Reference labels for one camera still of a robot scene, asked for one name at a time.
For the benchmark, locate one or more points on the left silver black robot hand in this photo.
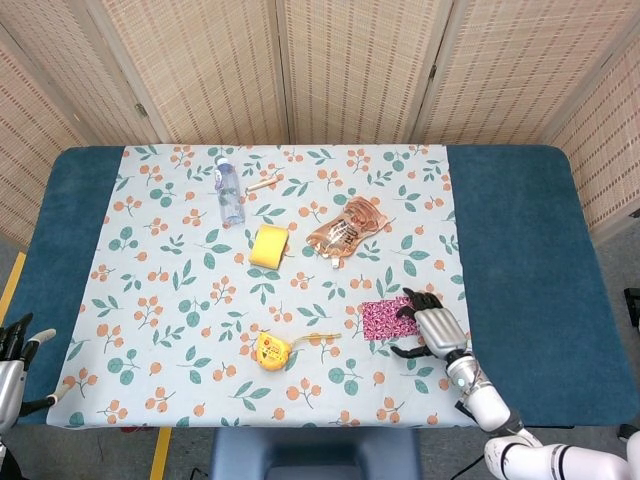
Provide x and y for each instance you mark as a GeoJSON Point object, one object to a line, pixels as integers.
{"type": "Point", "coordinates": [10, 385]}

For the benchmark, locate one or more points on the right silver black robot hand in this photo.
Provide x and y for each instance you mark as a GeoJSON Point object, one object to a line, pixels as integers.
{"type": "Point", "coordinates": [440, 330]}

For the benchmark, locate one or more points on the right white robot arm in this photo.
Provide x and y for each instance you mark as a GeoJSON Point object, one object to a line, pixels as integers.
{"type": "Point", "coordinates": [487, 400]}

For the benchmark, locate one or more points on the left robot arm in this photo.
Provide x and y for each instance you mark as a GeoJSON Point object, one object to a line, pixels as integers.
{"type": "Point", "coordinates": [4, 457]}

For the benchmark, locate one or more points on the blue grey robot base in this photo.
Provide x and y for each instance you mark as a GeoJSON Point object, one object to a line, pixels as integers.
{"type": "Point", "coordinates": [315, 455]}

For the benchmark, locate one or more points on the teal blue table cover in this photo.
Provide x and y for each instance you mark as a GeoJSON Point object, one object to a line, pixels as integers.
{"type": "Point", "coordinates": [525, 225]}

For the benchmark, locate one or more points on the orange brown spout pouch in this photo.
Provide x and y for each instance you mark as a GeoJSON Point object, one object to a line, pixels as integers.
{"type": "Point", "coordinates": [347, 230]}

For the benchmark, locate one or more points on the yellow tape measure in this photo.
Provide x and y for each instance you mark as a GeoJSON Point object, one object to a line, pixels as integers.
{"type": "Point", "coordinates": [270, 352]}

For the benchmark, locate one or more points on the floral printed tablecloth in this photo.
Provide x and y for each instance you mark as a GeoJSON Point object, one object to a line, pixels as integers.
{"type": "Point", "coordinates": [165, 280]}

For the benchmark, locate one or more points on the yellow sponge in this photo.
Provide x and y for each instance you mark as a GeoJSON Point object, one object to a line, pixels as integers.
{"type": "Point", "coordinates": [267, 246]}

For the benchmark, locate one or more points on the black equipment block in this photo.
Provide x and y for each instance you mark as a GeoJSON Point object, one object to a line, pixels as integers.
{"type": "Point", "coordinates": [634, 305]}

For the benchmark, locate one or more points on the black caster wheel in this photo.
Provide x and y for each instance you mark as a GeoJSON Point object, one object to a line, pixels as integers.
{"type": "Point", "coordinates": [631, 432]}

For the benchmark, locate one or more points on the small beige wooden stick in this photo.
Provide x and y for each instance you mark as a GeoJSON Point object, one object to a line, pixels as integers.
{"type": "Point", "coordinates": [262, 183]}

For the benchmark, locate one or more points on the woven bamboo screen panel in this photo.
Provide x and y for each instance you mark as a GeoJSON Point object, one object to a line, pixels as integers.
{"type": "Point", "coordinates": [215, 65]}
{"type": "Point", "coordinates": [25, 150]}
{"type": "Point", "coordinates": [525, 65]}
{"type": "Point", "coordinates": [610, 150]}
{"type": "Point", "coordinates": [65, 60]}
{"type": "Point", "coordinates": [360, 65]}

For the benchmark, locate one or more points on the clear plastic water bottle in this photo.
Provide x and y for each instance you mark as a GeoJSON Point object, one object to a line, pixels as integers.
{"type": "Point", "coordinates": [229, 197]}

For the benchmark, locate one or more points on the brass screen hinge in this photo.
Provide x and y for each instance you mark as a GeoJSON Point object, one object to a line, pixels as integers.
{"type": "Point", "coordinates": [432, 70]}
{"type": "Point", "coordinates": [141, 110]}

